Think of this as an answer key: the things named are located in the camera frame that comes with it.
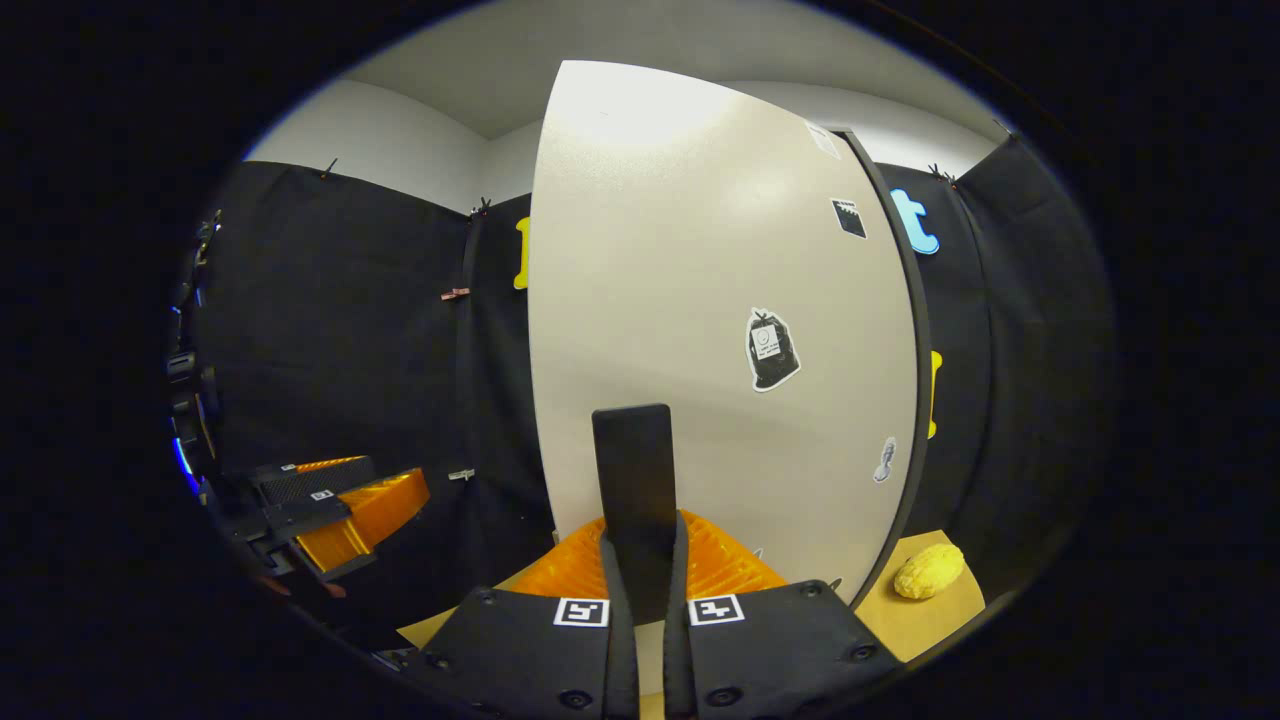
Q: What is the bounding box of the beige cabinet door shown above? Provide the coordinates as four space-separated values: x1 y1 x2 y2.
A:
527 60 921 626

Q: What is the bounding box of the black cabinet door handle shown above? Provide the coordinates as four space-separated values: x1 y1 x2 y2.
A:
592 404 679 626

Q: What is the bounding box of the yellow lumpy sponge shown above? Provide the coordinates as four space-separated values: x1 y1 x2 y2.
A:
893 543 966 601

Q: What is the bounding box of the black backdrop cloth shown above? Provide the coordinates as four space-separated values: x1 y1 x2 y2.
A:
195 130 1116 641

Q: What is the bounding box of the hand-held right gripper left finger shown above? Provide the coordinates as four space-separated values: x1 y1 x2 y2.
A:
398 515 641 720

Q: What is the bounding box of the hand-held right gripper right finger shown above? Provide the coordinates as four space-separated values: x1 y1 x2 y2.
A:
660 510 907 720

